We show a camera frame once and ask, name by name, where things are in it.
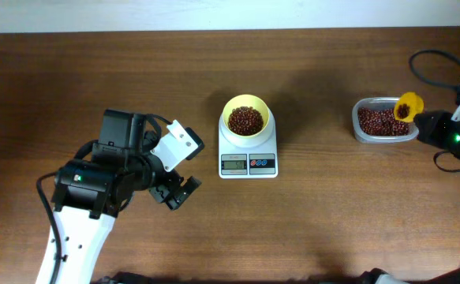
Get white digital kitchen scale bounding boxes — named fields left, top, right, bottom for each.
left=218, top=110, right=279, bottom=179

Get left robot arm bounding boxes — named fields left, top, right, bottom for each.
left=36, top=110, right=204, bottom=283

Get red beans in scoop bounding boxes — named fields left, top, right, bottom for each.
left=395, top=104, right=410, bottom=120

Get yellow measuring scoop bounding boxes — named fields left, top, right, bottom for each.
left=394, top=92, right=424, bottom=123

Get clear plastic container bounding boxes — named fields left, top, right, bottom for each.
left=352, top=97, right=419, bottom=144

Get pale yellow bowl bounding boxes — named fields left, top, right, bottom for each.
left=222, top=94, right=271, bottom=138

